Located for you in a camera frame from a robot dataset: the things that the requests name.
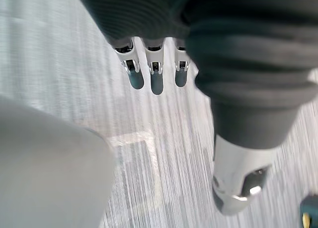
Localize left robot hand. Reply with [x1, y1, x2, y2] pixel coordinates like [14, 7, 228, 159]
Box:
[73, 0, 318, 216]

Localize dark teal slipper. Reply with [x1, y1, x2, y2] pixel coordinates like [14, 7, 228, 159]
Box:
[299, 194, 318, 228]

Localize silver robot leg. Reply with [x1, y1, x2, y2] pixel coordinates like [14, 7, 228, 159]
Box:
[0, 95, 118, 228]

